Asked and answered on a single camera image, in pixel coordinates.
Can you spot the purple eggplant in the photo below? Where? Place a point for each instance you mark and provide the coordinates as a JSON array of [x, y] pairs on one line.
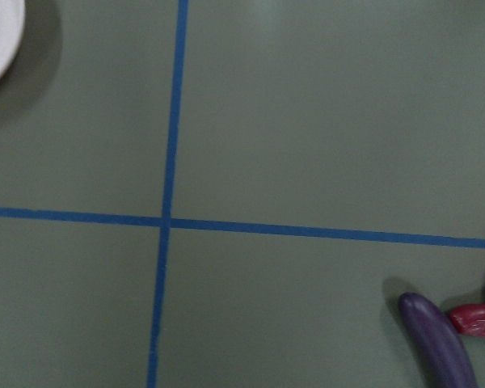
[[437, 341]]

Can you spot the red chili pepper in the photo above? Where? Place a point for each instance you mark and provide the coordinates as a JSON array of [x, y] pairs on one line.
[[469, 319]]

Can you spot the pink plate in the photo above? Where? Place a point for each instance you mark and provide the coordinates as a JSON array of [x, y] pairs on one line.
[[12, 24]]

